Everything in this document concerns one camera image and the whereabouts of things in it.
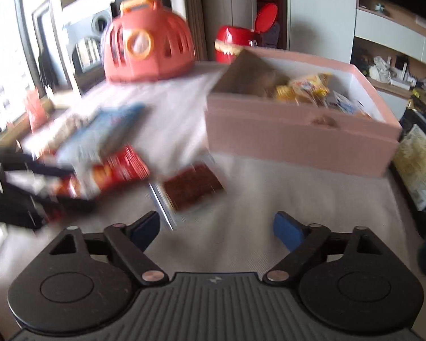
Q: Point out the grey washing machine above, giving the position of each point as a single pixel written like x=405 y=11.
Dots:
x=84 y=24

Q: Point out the white table cloth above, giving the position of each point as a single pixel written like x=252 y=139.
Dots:
x=222 y=206

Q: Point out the yellow noodle snack bag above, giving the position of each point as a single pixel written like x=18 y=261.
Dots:
x=312 y=88

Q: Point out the yellow chips bag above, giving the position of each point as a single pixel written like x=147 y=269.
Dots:
x=285 y=93

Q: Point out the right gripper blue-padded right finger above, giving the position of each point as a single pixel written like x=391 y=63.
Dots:
x=304 y=243

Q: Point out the pink cardboard box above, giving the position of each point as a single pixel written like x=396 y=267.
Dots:
x=241 y=121

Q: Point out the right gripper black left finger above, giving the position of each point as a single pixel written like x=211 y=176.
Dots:
x=128 y=244

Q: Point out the white shelf unit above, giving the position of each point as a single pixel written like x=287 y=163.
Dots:
x=393 y=33

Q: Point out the black printed bag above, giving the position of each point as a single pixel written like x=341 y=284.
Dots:
x=409 y=163

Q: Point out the red spicy snack packet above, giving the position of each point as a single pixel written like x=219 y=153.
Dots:
x=114 y=172

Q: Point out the small brown bar packet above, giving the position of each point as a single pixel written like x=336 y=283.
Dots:
x=180 y=195

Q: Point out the light blue snack packet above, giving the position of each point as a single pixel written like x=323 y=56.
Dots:
x=103 y=136

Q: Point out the pink toy carrier case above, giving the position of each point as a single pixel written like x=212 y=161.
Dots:
x=146 y=42

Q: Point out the red trash bin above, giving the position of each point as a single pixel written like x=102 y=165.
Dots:
x=230 y=40

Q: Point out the rice cracker packet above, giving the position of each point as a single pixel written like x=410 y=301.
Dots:
x=50 y=137

